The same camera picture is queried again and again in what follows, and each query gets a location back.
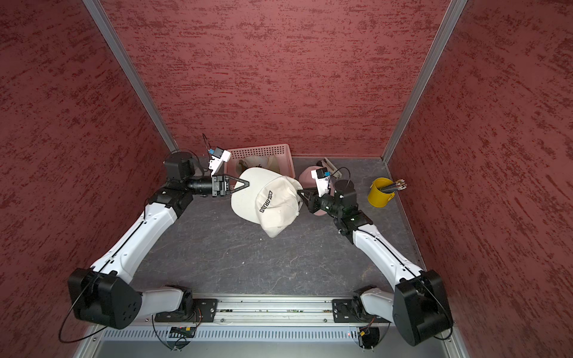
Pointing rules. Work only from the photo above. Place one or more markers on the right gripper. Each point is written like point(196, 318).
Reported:
point(312, 201)

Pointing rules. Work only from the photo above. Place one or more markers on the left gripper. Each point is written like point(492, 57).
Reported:
point(221, 185)

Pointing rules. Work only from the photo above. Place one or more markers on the pink baseball cap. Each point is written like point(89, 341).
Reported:
point(305, 178)

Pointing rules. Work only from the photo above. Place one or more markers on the cream baseball cap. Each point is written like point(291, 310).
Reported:
point(268, 199)

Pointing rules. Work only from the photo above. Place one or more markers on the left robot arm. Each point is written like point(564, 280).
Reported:
point(115, 270)

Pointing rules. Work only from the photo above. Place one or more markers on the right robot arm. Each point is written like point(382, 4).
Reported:
point(418, 305)

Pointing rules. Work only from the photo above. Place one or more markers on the beige cap in basket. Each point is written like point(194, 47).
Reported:
point(270, 163)

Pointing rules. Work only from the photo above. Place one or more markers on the pink perforated plastic basket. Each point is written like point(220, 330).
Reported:
point(282, 152)

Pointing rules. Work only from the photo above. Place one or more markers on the yellow pencil cup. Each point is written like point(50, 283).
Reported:
point(376, 197)

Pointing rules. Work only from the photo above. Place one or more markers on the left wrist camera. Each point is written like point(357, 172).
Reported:
point(218, 157)

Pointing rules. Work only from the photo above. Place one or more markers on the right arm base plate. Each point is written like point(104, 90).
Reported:
point(352, 311)

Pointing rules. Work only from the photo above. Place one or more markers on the aluminium front rail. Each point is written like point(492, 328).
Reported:
point(273, 308)

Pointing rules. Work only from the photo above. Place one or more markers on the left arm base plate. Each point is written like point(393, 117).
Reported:
point(201, 309)

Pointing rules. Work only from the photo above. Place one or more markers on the left corner aluminium post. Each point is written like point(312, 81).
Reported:
point(104, 25)

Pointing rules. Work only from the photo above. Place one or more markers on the corner aluminium post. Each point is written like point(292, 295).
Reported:
point(444, 32)
point(104, 25)

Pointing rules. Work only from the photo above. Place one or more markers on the right corner aluminium post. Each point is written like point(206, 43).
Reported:
point(444, 32)

